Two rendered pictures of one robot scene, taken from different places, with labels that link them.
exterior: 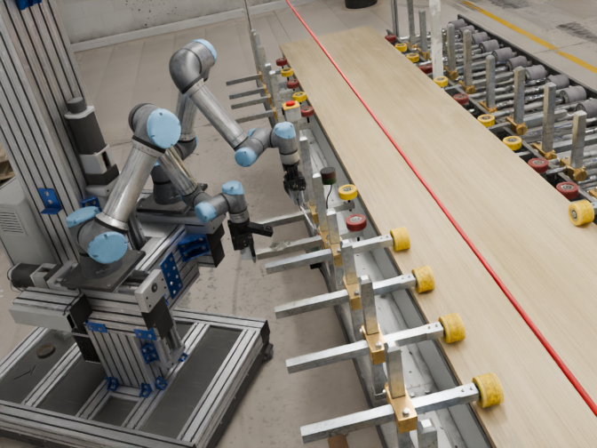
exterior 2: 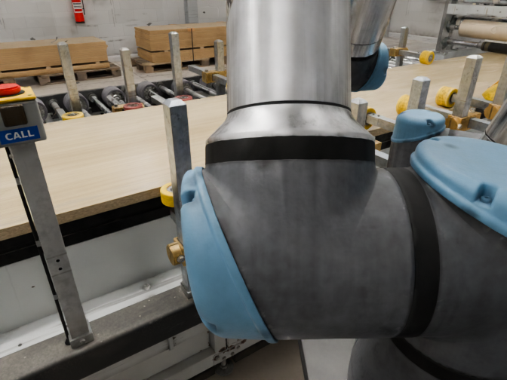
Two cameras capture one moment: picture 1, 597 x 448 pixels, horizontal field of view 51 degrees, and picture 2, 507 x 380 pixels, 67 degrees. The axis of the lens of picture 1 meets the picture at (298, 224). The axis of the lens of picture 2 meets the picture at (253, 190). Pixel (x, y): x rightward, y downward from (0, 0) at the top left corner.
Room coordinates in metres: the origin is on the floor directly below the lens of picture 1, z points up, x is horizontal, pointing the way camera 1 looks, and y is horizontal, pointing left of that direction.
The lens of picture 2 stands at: (2.60, 0.61, 1.37)
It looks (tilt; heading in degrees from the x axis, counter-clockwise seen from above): 28 degrees down; 241
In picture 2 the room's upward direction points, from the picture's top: straight up
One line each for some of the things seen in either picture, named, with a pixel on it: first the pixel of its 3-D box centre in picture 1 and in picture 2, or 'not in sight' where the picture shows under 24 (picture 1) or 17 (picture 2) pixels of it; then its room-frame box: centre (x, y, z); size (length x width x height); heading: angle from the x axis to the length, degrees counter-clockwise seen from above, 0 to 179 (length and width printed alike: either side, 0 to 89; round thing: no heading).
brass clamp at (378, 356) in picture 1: (374, 340); (461, 121); (1.36, -0.15, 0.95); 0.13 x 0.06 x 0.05; 4
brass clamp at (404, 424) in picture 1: (400, 404); (500, 109); (1.11, -0.17, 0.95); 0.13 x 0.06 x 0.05; 4
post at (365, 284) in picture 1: (373, 340); (456, 128); (1.38, -0.15, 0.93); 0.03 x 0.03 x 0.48; 4
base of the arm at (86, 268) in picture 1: (98, 254); not in sight; (1.90, 0.72, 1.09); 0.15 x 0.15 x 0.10
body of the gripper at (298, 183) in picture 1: (293, 175); not in sight; (2.22, -0.02, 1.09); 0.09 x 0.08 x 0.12; 4
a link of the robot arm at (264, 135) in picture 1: (260, 140); not in sight; (2.26, 0.08, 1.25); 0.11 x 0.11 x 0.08; 62
